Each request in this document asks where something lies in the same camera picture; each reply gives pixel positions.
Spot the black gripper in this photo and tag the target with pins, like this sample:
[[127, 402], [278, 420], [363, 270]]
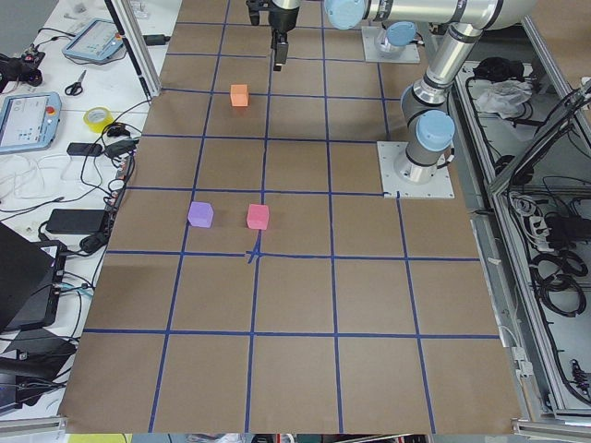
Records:
[[283, 19]]

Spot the orange foam cube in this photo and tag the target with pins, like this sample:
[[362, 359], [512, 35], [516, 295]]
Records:
[[239, 95]]

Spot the upper teach pendant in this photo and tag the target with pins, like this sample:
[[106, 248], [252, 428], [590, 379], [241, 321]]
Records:
[[98, 43]]

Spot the teach pendant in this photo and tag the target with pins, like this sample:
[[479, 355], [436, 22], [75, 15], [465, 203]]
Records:
[[29, 121], [98, 43]]

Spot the small black charger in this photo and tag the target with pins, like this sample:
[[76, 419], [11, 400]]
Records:
[[117, 129]]

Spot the pink foam cube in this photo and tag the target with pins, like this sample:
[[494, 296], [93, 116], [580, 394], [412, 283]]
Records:
[[258, 216]]

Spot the yellow tape roll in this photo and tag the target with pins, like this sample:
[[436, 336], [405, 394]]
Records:
[[98, 118]]

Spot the purple foam cube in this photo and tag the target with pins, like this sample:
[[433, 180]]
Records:
[[200, 214]]

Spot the black power adapter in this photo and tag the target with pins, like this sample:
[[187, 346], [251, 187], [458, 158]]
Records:
[[84, 149]]

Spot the crumpled white cloth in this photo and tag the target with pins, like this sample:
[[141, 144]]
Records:
[[506, 98]]

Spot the lower teach pendant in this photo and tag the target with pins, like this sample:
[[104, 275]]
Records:
[[29, 121]]

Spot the large black power brick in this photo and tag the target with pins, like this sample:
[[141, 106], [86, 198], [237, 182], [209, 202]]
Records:
[[73, 221]]

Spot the black laptop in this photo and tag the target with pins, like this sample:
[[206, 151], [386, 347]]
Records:
[[31, 274]]

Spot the aluminium frame post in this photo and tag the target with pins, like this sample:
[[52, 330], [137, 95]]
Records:
[[128, 28]]

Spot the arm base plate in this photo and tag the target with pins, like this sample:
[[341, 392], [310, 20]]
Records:
[[400, 178], [410, 55]]

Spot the black handled scissors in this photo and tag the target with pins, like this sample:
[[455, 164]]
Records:
[[75, 88]]

